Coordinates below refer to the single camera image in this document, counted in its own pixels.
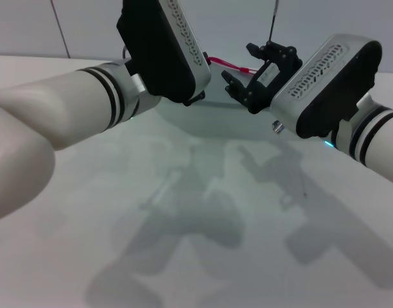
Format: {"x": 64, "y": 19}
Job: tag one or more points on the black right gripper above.
{"x": 273, "y": 80}

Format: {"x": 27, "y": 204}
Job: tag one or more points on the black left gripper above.
{"x": 195, "y": 97}

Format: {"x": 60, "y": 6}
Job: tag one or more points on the clear document bag red zip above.
{"x": 219, "y": 86}

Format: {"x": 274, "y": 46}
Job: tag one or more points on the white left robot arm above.
{"x": 55, "y": 106}

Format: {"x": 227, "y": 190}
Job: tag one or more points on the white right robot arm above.
{"x": 370, "y": 144}

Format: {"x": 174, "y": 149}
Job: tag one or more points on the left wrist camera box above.
{"x": 158, "y": 48}

